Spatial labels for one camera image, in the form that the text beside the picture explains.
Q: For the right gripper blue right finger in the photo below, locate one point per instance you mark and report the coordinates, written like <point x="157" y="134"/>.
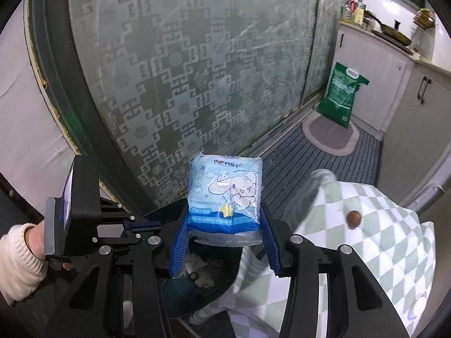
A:
<point x="270" y="244"/>

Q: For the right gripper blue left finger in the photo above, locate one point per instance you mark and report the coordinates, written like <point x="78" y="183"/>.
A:
<point x="179" y="246"/>

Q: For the blue tissue pack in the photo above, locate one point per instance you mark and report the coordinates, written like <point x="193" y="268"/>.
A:
<point x="224" y="200"/>

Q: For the round brown fruit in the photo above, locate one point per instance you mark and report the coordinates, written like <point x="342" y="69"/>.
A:
<point x="353" y="219"/>

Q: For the white knit sleeve forearm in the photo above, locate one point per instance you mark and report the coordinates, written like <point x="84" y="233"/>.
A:
<point x="21" y="271"/>

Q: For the white kitchen cabinet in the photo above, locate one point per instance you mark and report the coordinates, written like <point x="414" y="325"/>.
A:
<point x="406" y="104"/>

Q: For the person's left hand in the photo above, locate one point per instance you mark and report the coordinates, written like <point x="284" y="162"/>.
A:
<point x="34" y="239"/>

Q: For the phone mounted on gripper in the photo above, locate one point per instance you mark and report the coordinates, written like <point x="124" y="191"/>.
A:
<point x="56" y="221"/>

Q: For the green white checkered tablecloth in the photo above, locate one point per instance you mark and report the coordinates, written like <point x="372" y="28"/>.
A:
<point x="373" y="281"/>

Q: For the oval grey floor mat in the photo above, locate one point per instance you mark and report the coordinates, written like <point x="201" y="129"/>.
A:
<point x="329" y="136"/>

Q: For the green rice bag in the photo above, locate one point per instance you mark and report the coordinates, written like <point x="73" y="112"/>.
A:
<point x="338" y="102"/>

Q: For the frosted patterned sliding door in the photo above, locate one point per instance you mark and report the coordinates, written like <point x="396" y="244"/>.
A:
<point x="144" y="85"/>

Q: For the frying pan on stove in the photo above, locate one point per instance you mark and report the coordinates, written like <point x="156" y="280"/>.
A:
<point x="389" y="31"/>

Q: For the oil bottles on counter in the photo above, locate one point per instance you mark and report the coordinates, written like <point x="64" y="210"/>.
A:
<point x="352" y="12"/>

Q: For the wall spice shelf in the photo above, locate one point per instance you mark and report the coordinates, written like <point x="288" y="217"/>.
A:
<point x="425" y="19"/>

